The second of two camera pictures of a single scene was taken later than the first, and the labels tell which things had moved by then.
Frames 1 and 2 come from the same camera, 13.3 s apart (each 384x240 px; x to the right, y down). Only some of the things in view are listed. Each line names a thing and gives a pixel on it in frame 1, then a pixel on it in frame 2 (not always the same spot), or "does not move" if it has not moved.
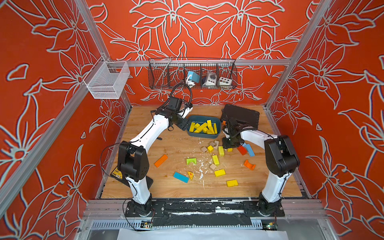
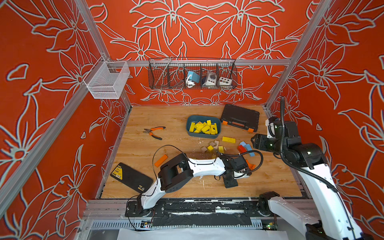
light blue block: x=249 y=149 does not move
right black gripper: x=225 y=144 → x=259 y=139
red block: x=242 y=150 does not move
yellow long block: x=192 y=127 does not move
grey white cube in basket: x=211 y=79 does not move
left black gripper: x=184 y=124 → x=229 y=184
